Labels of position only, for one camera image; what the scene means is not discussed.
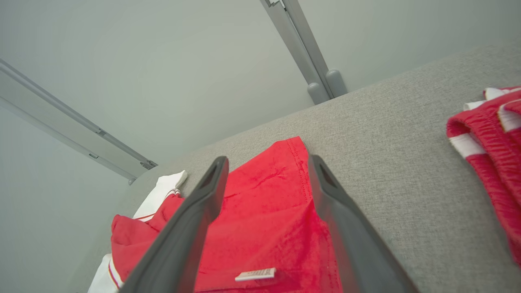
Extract red shorts with white stripe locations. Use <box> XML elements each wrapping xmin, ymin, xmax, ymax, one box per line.
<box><xmin>446</xmin><ymin>85</ymin><xmax>521</xmax><ymax>267</ymax></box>

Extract red jersey with white trim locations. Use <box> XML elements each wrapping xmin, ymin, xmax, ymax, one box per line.
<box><xmin>87</xmin><ymin>136</ymin><xmax>345</xmax><ymax>293</ymax></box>

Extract grey double partition post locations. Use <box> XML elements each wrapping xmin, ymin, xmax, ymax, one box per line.
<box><xmin>260</xmin><ymin>0</ymin><xmax>348</xmax><ymax>105</ymax></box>

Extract grey fabric sofa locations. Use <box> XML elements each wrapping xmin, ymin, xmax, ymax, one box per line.
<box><xmin>67</xmin><ymin>41</ymin><xmax>521</xmax><ymax>293</ymax></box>

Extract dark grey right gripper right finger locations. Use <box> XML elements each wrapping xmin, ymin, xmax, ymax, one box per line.
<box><xmin>307</xmin><ymin>154</ymin><xmax>420</xmax><ymax>293</ymax></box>

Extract grey metal partition support frame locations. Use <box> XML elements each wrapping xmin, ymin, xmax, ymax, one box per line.
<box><xmin>0</xmin><ymin>58</ymin><xmax>158</xmax><ymax>186</ymax></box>

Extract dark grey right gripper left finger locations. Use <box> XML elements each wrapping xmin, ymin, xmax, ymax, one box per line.
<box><xmin>118</xmin><ymin>156</ymin><xmax>229</xmax><ymax>293</ymax></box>

